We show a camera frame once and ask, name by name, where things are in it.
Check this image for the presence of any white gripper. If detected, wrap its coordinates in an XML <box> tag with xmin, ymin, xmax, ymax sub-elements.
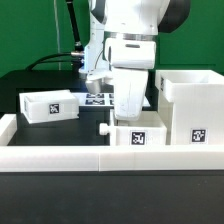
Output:
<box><xmin>104</xmin><ymin>38</ymin><xmax>156</xmax><ymax>121</ymax></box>

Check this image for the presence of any white front drawer with knob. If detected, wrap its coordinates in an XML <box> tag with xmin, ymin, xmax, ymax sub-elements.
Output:
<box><xmin>99</xmin><ymin>109</ymin><xmax>167</xmax><ymax>146</ymax></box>

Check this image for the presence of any white drawer cabinet box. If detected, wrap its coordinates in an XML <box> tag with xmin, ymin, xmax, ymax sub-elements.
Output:
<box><xmin>155</xmin><ymin>70</ymin><xmax>224</xmax><ymax>145</ymax></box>

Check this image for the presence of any white marker sheet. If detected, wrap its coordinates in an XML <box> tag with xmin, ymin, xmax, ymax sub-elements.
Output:
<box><xmin>71</xmin><ymin>91</ymin><xmax>152</xmax><ymax>109</ymax></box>

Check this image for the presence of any black cables bundle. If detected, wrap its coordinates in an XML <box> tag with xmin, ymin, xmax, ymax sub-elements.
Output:
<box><xmin>25</xmin><ymin>0</ymin><xmax>86</xmax><ymax>72</ymax></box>

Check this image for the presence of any white thin cable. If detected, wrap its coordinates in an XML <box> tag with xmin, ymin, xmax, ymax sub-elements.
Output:
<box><xmin>53</xmin><ymin>0</ymin><xmax>63</xmax><ymax>71</ymax></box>

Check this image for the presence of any white U-shaped fence wall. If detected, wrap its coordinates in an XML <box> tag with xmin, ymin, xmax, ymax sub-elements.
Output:
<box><xmin>0</xmin><ymin>114</ymin><xmax>224</xmax><ymax>172</ymax></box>

